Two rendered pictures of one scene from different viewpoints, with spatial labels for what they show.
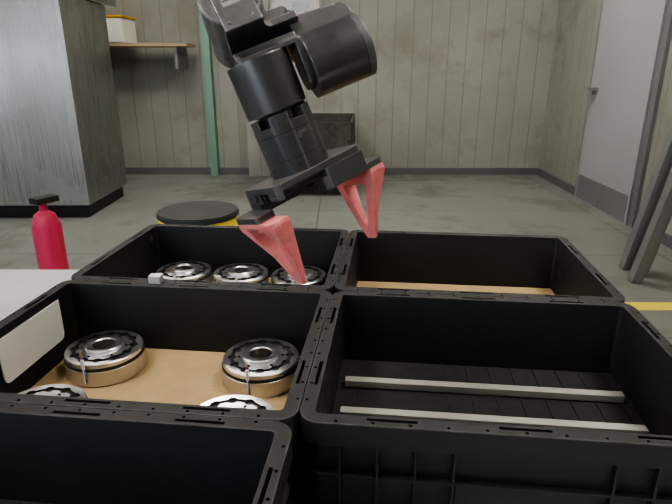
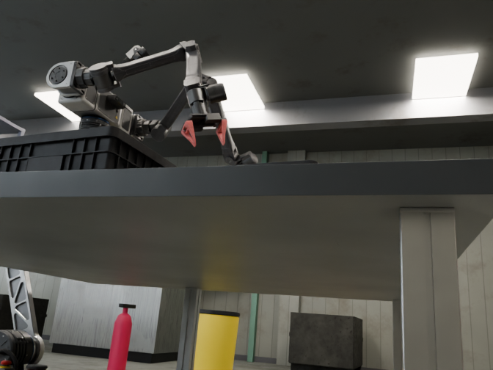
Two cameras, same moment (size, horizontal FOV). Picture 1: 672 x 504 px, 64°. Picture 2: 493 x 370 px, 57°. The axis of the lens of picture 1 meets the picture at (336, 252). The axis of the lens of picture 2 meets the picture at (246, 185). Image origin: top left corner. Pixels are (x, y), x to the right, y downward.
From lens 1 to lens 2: 1.15 m
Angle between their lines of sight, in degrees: 40
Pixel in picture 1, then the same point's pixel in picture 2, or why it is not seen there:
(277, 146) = (194, 109)
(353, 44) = (218, 86)
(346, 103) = (356, 313)
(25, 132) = (129, 298)
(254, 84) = (191, 95)
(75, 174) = (150, 329)
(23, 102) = not seen: hidden behind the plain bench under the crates
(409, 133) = not seen: hidden behind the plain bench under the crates
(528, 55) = not seen: outside the picture
